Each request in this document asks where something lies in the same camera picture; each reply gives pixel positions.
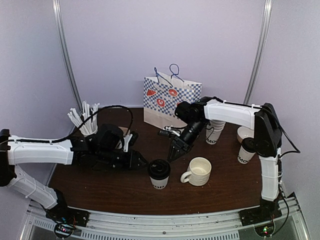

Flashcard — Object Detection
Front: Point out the white ceramic mug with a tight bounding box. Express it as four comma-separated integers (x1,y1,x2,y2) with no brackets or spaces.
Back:
180,157,212,187

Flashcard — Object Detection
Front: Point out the brown cardboard cup carrier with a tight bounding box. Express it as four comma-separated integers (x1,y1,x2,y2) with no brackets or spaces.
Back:
118,126,131,137

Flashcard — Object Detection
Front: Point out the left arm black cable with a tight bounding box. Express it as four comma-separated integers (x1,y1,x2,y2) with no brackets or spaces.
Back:
9,105,134,145

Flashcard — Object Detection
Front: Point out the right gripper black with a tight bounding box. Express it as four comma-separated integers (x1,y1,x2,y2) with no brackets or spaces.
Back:
168,119,208,162

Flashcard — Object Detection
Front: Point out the left aluminium frame post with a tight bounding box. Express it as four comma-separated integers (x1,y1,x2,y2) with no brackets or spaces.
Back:
52,0,82,110

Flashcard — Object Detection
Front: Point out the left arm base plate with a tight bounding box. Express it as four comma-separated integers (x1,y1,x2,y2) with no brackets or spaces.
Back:
44,207,90,227

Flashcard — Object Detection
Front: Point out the right aluminium frame post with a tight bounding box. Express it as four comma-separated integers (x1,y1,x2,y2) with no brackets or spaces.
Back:
243,0,273,104

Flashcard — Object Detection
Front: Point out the aluminium front rail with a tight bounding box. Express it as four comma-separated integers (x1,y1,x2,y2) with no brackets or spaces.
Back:
17,196,311,240

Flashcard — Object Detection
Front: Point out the blue checkered paper bag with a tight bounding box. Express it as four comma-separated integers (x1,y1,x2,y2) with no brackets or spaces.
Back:
143,68,203,129

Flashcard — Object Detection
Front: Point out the stack of white paper cups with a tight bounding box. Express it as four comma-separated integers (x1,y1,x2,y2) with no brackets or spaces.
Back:
205,120,226,145

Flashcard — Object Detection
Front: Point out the small white ceramic bowl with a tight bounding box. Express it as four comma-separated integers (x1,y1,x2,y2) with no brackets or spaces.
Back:
237,126,254,144

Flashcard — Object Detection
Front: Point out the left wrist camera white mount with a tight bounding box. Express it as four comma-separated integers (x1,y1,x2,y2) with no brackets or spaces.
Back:
122,131,139,153

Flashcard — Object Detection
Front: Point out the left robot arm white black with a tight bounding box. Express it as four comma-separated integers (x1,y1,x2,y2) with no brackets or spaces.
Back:
0,124,148,222

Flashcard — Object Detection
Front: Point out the white paper coffee cup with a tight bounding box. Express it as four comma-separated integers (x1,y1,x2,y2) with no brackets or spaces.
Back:
237,147,255,165

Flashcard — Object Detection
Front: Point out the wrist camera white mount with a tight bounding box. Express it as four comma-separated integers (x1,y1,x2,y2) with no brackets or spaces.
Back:
122,131,139,153
158,125,185,138

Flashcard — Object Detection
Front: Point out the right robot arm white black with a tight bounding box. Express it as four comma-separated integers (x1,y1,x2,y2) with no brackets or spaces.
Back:
167,96,282,221

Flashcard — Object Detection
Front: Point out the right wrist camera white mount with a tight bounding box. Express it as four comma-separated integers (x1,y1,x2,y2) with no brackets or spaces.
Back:
158,125,185,138

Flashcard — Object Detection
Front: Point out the aluminium frame post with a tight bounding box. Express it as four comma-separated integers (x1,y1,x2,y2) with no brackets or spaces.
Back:
52,0,82,110
243,0,273,104

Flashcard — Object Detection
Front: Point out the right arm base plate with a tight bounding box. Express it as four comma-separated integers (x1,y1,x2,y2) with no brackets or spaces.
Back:
239,206,282,226

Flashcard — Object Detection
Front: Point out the white cup holding straws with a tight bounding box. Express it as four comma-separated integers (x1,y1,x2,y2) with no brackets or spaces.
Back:
82,129,98,137

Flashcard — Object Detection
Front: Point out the black coffee cup lid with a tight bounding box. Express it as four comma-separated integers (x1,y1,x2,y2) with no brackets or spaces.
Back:
241,137,256,153

